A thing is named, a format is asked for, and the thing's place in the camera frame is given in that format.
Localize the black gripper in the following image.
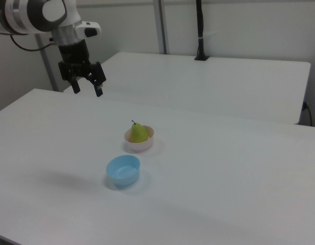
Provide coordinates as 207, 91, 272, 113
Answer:
58, 40, 107, 97

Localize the pink plastic bowl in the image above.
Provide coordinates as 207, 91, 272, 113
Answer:
124, 125, 155, 153

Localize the black power cable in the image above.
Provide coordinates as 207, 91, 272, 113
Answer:
301, 101, 313, 126

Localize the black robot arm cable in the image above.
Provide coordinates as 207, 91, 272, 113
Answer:
10, 33, 58, 52

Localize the green pear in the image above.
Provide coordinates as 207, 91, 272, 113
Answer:
129, 119, 149, 143

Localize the aluminium frame post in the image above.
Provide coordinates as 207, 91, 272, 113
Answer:
153, 0, 171, 55
34, 33, 59, 92

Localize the black camera stand pole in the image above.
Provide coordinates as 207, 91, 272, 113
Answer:
194, 0, 211, 61

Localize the white side table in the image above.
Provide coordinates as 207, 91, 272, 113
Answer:
63, 52, 312, 125

